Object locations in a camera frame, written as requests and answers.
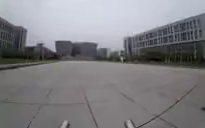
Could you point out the pale distant building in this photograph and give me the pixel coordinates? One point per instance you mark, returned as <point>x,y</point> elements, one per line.
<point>104,52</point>

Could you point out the long grey glass-fronted building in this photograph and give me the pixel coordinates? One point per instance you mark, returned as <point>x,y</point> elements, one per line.
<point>176,38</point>

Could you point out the tall grey office building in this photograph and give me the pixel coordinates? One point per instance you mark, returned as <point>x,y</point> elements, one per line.
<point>3,35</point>

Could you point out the wide grey stepped building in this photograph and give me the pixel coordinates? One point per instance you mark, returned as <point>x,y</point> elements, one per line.
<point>77,49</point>

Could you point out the low reddish brown building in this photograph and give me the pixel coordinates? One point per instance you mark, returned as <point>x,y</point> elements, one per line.
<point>40,52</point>

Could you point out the row of trees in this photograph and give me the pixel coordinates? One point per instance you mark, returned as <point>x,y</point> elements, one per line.
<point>170,56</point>

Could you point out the grass strip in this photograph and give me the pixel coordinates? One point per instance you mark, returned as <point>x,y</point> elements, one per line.
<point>190,65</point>
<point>10,61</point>

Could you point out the robot's own part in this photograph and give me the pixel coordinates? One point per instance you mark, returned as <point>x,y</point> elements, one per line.
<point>129,124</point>
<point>64,124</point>

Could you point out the grey concrete slab plaza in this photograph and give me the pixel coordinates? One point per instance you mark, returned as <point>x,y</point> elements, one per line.
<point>100,83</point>

